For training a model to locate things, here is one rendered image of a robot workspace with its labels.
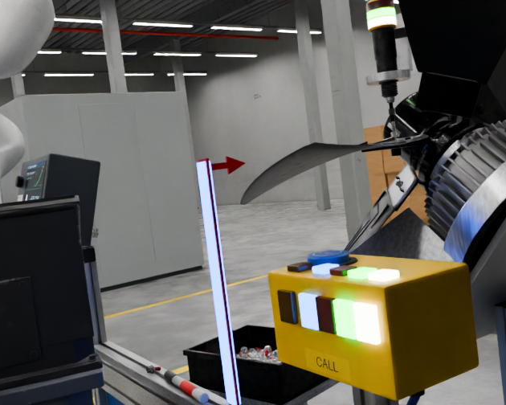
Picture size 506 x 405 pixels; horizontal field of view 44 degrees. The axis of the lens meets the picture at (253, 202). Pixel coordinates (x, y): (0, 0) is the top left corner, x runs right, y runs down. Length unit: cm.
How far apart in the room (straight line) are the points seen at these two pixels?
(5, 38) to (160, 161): 647
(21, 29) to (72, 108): 604
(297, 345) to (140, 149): 696
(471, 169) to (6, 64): 80
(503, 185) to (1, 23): 86
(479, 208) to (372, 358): 42
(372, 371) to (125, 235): 690
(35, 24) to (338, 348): 86
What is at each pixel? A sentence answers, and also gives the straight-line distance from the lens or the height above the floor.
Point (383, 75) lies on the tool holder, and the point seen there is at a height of 129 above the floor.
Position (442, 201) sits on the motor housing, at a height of 109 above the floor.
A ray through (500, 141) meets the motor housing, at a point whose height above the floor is 117.
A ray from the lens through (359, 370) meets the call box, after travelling 52.
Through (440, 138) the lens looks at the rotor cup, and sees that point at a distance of 100.
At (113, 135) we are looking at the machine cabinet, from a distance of 736.
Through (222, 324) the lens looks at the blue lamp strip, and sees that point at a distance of 83.
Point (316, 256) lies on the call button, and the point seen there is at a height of 108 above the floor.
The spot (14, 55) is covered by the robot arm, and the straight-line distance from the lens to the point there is 120.
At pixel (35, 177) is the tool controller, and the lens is 141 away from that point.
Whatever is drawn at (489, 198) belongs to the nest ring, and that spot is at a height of 109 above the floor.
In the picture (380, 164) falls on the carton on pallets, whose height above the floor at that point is 102.
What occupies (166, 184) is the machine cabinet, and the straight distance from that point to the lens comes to 762.
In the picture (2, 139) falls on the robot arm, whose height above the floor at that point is 128.
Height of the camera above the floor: 117
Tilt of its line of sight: 3 degrees down
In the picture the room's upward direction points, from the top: 7 degrees counter-clockwise
